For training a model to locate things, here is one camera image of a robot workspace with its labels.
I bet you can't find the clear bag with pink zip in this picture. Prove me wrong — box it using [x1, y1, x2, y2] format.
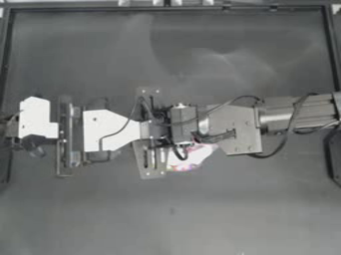
[165, 142, 219, 173]

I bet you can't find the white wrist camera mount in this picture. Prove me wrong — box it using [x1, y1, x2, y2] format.
[82, 109, 144, 153]
[17, 96, 60, 140]

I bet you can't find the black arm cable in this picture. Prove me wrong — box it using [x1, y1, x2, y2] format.
[244, 93, 341, 159]

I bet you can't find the black table frame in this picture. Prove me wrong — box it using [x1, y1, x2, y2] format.
[0, 1, 341, 113]

